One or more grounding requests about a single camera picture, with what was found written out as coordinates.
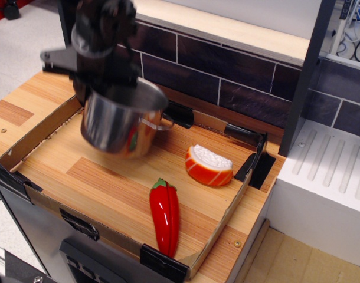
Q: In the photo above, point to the toy salmon sushi piece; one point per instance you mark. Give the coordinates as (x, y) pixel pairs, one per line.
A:
(208, 167)

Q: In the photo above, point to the black wheel on floor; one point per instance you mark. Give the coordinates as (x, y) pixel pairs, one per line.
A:
(10, 10)

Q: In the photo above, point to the shiny metal pot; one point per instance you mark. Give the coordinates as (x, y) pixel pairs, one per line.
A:
(123, 119)

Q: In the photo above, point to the cardboard fence with black tape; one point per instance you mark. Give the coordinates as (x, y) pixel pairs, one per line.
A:
(65, 193)

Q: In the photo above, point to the white sink drainboard unit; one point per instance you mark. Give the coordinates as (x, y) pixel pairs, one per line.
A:
(316, 197)

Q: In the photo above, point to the red toy chili pepper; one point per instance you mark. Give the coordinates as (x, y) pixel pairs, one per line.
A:
(164, 205)

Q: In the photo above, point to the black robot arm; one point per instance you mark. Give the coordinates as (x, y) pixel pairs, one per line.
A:
(97, 52)

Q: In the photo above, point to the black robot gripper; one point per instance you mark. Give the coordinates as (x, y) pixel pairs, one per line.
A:
(115, 66)

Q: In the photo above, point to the dark grey vertical post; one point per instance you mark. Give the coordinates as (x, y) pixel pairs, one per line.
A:
(294, 120)

